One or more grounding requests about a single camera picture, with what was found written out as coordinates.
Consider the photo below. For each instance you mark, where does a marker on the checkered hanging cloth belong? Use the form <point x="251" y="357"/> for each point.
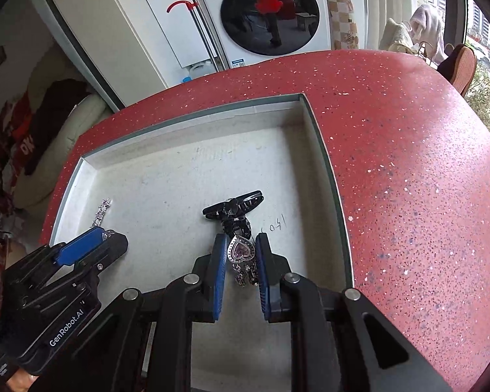
<point x="341" y="4"/>

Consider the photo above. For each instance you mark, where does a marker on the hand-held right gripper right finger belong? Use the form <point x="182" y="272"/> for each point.
<point x="262" y="281"/>

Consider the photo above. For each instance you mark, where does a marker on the cream sofa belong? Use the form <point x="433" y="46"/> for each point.
<point x="61" y="130"/>

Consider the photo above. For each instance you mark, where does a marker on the orange woven chair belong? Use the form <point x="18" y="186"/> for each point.
<point x="463" y="67"/>

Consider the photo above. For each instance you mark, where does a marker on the dark clothes pile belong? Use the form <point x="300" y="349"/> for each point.
<point x="53" y="106"/>

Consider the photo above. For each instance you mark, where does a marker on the gold metal rack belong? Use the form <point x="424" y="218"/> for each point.
<point x="424" y="51"/>

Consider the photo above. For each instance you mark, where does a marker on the black hair claw clip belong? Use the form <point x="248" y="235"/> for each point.
<point x="232" y="206"/>

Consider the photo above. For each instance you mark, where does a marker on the white plastic bottle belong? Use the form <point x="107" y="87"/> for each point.
<point x="198" y="71"/>

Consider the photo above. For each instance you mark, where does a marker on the red printed cloth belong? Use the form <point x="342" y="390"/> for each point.
<point x="12" y="143"/>

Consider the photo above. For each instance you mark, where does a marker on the grey shallow tray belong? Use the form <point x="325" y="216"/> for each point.
<point x="188" y="171"/>

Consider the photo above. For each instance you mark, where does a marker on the pink fluffy blanket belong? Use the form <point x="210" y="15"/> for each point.
<point x="428" y="28"/>

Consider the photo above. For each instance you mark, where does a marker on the white front-load washing machine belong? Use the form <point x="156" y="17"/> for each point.
<point x="212" y="4"/>

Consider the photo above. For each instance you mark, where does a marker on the cream cushion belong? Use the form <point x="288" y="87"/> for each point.
<point x="398" y="34"/>

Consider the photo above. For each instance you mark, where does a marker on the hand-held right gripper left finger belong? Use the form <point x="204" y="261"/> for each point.
<point x="217" y="281"/>

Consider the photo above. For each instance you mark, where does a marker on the person's left hand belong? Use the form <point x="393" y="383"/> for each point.
<point x="22" y="382"/>

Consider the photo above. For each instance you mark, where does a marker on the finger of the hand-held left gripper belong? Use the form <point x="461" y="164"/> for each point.
<point x="110" y="251"/>
<point x="81" y="246"/>

